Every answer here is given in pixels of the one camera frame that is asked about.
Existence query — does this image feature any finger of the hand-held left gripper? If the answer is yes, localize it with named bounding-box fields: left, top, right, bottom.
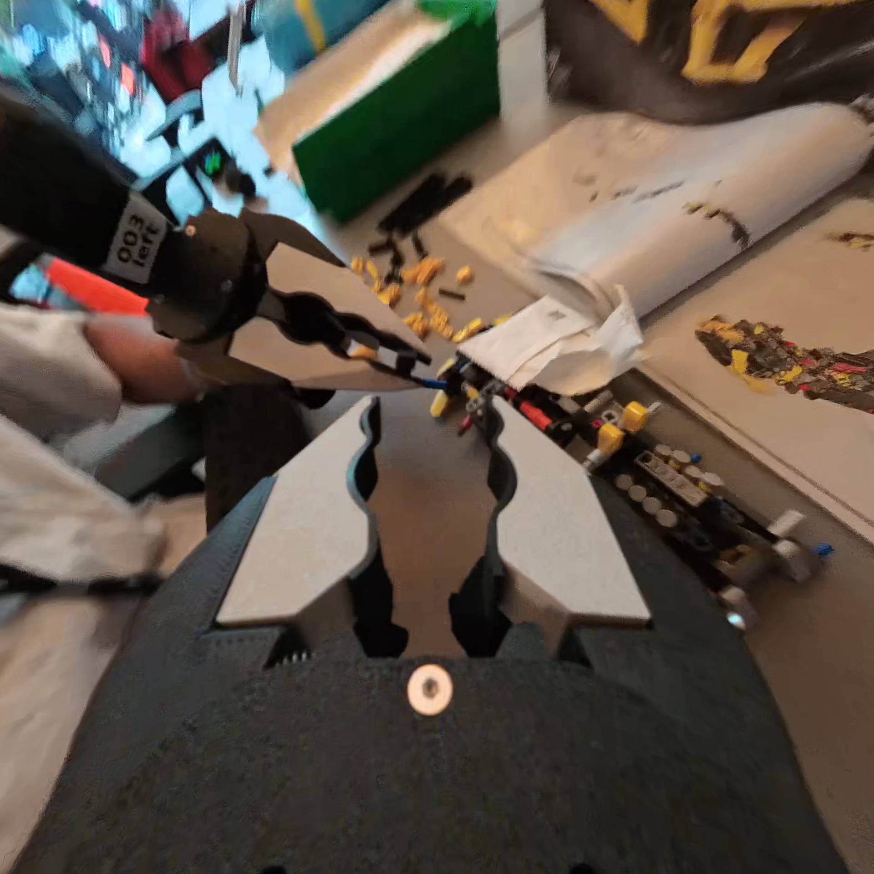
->
left=178, top=319, right=426, bottom=394
left=261, top=242, right=434, bottom=369

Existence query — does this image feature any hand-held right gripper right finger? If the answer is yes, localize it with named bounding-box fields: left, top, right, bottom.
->
left=486, top=397, right=653, bottom=629

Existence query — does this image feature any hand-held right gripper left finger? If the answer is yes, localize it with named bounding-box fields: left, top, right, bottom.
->
left=216, top=396, right=383, bottom=625

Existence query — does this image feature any partly built lego car chassis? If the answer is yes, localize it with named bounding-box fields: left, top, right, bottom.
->
left=429, top=357, right=836, bottom=632

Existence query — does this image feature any group of yellow lego connectors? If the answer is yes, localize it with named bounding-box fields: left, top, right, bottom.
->
left=349, top=255, right=510, bottom=345

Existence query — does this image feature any lego instruction booklet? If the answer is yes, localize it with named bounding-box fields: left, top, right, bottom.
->
left=437, top=95, right=874, bottom=547

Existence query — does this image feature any lego set cardboard box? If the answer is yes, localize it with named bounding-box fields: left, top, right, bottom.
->
left=542, top=0, right=874, bottom=123

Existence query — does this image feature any person's left hand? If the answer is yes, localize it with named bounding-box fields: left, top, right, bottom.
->
left=84, top=317, right=207, bottom=404

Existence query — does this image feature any small black display device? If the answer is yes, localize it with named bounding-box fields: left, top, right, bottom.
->
left=195, top=139, right=233, bottom=185

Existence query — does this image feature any orange red object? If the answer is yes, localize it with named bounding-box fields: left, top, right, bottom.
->
left=44, top=255, right=151, bottom=316

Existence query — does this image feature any green plastic bin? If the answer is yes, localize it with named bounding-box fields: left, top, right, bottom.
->
left=293, top=0, right=503, bottom=222

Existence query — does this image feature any red office chair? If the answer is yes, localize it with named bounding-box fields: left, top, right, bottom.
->
left=140, top=7, right=213, bottom=103

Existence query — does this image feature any white printed t-shirt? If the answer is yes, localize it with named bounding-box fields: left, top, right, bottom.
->
left=0, top=300, right=172, bottom=854

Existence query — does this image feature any light blue plastic packet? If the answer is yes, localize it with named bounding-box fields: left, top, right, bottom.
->
left=259, top=0, right=383, bottom=69

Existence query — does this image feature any black strap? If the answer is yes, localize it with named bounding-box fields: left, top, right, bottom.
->
left=0, top=570, right=165, bottom=598

